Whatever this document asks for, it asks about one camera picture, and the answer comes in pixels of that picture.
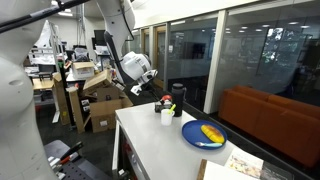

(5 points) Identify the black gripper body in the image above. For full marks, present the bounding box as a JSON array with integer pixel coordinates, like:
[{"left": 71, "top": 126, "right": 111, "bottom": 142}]
[{"left": 141, "top": 79, "right": 158, "bottom": 96}]

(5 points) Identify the yellow marker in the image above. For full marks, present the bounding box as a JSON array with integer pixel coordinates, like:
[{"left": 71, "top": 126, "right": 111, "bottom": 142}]
[{"left": 167, "top": 103, "right": 177, "bottom": 116}]

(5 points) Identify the white cup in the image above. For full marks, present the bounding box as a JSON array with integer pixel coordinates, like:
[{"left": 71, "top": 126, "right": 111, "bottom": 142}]
[{"left": 160, "top": 108, "right": 176, "bottom": 127}]

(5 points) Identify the small orange bottle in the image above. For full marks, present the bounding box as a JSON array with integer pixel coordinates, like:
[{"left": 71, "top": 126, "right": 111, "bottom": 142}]
[{"left": 154, "top": 94, "right": 174, "bottom": 114}]

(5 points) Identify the black water bottle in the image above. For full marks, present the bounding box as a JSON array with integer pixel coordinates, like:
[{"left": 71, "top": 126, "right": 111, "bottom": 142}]
[{"left": 171, "top": 82, "right": 188, "bottom": 118}]

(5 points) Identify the wide wooden glass door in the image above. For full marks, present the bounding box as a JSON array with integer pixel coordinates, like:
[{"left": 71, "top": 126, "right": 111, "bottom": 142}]
[{"left": 153, "top": 24, "right": 168, "bottom": 90}]

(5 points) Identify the narrow wooden glass door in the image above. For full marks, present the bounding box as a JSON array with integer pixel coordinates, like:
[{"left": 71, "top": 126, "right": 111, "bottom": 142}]
[{"left": 139, "top": 28, "right": 151, "bottom": 56}]

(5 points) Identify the large brown cardboard box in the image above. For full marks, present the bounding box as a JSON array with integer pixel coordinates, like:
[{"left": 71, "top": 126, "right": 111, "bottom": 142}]
[{"left": 89, "top": 95, "right": 134, "bottom": 134}]

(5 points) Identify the tilted flat cardboard box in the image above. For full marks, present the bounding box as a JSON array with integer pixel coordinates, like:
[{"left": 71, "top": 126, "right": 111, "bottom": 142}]
[{"left": 82, "top": 68, "right": 115, "bottom": 93}]

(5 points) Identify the blue plate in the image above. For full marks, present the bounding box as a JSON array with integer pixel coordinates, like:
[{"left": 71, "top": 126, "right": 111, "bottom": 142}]
[{"left": 181, "top": 119, "right": 229, "bottom": 151}]

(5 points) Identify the white topped cardboard box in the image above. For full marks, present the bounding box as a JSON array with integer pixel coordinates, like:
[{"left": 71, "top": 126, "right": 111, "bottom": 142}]
[{"left": 71, "top": 61, "right": 96, "bottom": 81}]

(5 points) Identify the black computer monitor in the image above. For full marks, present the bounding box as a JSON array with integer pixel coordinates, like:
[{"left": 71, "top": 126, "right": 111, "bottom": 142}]
[{"left": 93, "top": 29, "right": 107, "bottom": 47}]

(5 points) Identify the tall narrow cardboard panel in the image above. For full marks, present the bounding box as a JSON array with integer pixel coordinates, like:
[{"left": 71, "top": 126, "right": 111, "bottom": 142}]
[{"left": 68, "top": 86, "right": 87, "bottom": 135}]

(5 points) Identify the yellow toy corn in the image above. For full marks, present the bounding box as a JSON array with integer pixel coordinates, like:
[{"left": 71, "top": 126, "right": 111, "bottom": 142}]
[{"left": 200, "top": 124, "right": 226, "bottom": 145}]

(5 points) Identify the black upright pole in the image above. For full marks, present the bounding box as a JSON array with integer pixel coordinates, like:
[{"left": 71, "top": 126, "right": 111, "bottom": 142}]
[{"left": 57, "top": 58, "right": 77, "bottom": 130}]

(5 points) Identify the light blue spoon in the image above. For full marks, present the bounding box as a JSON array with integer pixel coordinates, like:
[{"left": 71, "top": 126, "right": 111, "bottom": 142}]
[{"left": 194, "top": 141, "right": 224, "bottom": 149}]

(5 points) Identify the illustrated magazine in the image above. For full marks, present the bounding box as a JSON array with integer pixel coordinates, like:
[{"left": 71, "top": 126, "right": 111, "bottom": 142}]
[{"left": 223, "top": 148, "right": 295, "bottom": 180}]

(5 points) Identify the orange sofa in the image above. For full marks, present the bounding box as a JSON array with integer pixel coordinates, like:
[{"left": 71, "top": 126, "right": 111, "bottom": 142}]
[{"left": 218, "top": 85, "right": 320, "bottom": 170}]

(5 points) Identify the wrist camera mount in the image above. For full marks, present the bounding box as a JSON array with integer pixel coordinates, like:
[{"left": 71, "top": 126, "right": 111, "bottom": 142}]
[{"left": 130, "top": 68, "right": 159, "bottom": 97}]

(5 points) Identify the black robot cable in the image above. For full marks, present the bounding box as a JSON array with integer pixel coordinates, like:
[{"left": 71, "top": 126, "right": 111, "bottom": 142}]
[{"left": 0, "top": 0, "right": 91, "bottom": 35}]

